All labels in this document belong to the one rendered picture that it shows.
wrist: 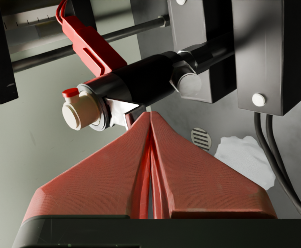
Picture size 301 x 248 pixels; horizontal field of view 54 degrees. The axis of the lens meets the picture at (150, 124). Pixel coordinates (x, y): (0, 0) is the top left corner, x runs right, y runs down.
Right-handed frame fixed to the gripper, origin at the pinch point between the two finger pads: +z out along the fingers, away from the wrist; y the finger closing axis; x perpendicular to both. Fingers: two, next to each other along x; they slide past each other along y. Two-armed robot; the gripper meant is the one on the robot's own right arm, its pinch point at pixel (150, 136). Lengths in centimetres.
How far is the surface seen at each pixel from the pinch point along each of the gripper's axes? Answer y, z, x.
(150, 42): 0.0, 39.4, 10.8
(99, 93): 2.6, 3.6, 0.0
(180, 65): -1.8, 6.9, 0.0
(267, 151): -8.8, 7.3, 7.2
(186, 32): -3.0, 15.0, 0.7
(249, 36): -7.0, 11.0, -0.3
